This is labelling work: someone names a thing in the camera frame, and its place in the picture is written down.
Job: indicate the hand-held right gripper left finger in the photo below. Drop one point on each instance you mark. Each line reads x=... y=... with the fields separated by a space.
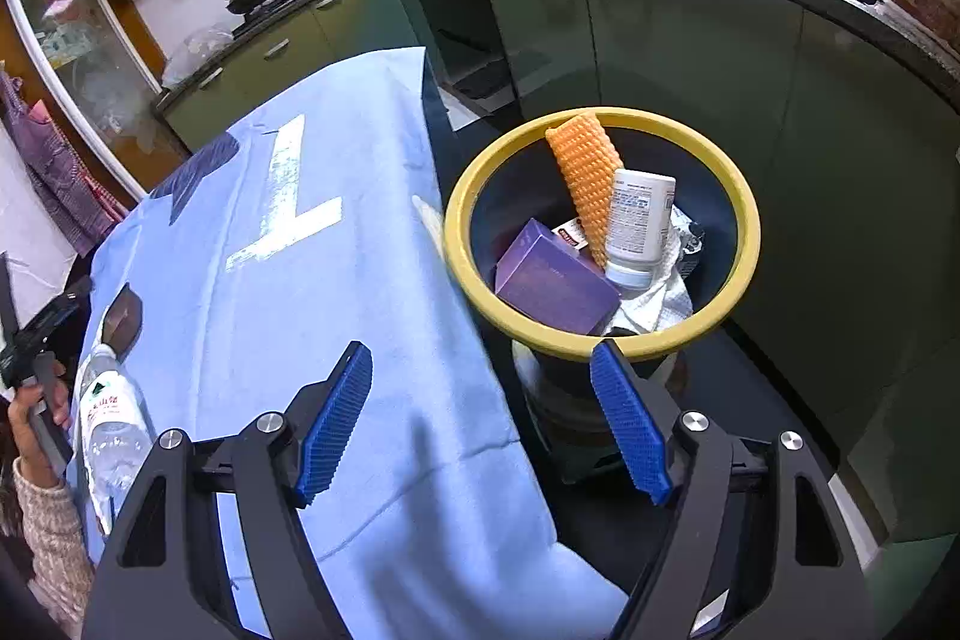
x=337 y=430

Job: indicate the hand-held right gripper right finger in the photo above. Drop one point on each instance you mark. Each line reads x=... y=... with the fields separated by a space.
x=630 y=430

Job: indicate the clear plastic water bottle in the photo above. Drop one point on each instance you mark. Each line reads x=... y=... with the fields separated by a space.
x=112 y=415

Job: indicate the purple cardboard box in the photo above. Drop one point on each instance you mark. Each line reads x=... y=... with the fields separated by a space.
x=555 y=280

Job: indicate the white pill bottle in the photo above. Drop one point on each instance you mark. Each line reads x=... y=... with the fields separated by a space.
x=637 y=227

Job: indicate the red and white packet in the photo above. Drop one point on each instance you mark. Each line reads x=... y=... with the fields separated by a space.
x=570 y=233

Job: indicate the dark bin with yellow rim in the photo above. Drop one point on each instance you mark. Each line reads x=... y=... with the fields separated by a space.
x=457 y=231

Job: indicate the orange foam net sleeve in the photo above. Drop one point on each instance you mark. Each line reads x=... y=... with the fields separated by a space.
x=589 y=183

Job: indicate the person's left forearm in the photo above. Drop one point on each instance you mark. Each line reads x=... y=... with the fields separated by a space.
x=45 y=535

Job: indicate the person's left hand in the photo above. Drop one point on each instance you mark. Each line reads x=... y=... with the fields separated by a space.
x=30 y=437

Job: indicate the white cloth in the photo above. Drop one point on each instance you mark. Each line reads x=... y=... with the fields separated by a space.
x=37 y=280

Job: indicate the blue tablecloth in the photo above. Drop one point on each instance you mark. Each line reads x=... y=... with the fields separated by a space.
x=300 y=280

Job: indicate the purple checkered cloth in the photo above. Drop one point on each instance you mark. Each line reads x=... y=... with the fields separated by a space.
x=52 y=168

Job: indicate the glass door cabinet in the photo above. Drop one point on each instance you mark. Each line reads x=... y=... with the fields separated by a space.
x=82 y=63

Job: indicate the clear plastic bag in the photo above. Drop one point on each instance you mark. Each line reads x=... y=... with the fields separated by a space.
x=196 y=51

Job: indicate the green kitchen base cabinets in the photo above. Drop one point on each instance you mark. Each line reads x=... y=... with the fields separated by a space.
x=675 y=48

